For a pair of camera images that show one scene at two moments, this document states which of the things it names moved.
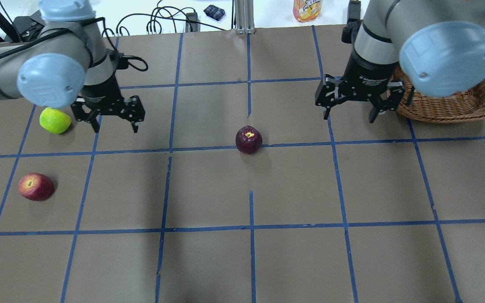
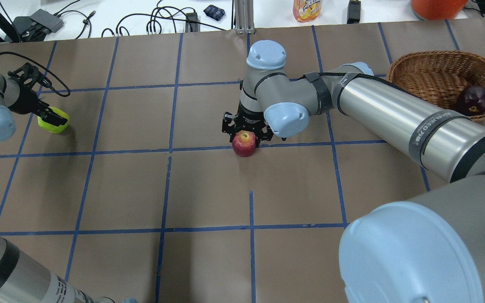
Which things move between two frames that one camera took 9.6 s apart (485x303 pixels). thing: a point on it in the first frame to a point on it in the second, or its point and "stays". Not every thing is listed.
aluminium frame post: x=244 y=17 stays
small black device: x=214 y=12 stays
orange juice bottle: x=307 y=10 stays
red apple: x=36 y=187 to x=243 y=143
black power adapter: x=193 y=22 stays
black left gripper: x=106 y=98 to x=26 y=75
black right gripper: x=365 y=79 to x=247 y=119
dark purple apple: x=249 y=140 to x=474 y=100
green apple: x=54 y=121 stays
